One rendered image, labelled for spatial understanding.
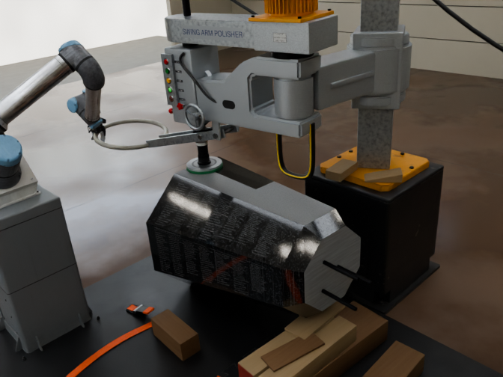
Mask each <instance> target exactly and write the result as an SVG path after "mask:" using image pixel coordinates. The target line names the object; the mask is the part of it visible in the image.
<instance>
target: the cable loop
mask: <svg viewBox="0 0 503 377"><path fill-rule="evenodd" d="M276 149H277V157H278V165H279V167H280V169H281V171H282V173H283V174H285V175H286V176H288V177H291V178H294V179H297V180H309V179H310V178H311V177H312V176H313V174H314V169H315V123H312V124H310V132H309V169H308V173H307V174H297V173H294V172H292V171H289V170H288V169H286V167H285V165H284V160H283V152H282V136H281V135H279V134H276Z"/></svg>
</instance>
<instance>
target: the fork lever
mask: <svg viewBox="0 0 503 377"><path fill-rule="evenodd" d="M220 130H221V138H226V136H225V134H227V133H233V132H239V130H238V128H237V126H232V125H228V124H227V125H221V126H220ZM159 137H160V138H157V139H152V140H146V143H148V144H149V147H148V148H151V147H162V146H168V145H175V144H185V143H192V142H197V141H208V140H214V138H215V139H217V138H218V135H217V134H216V133H214V134H213V131H207V132H197V133H193V131H192V130H189V131H183V132H174V133H169V134H164V135H159Z"/></svg>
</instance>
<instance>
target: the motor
mask: <svg viewBox="0 0 503 377"><path fill-rule="evenodd" d="M264 11H265V14H262V15H259V16H254V15H251V17H249V22H290V23H302V22H307V21H310V20H313V19H318V18H321V17H324V16H328V15H332V14H334V11H333V10H331V9H328V10H318V0H264Z"/></svg>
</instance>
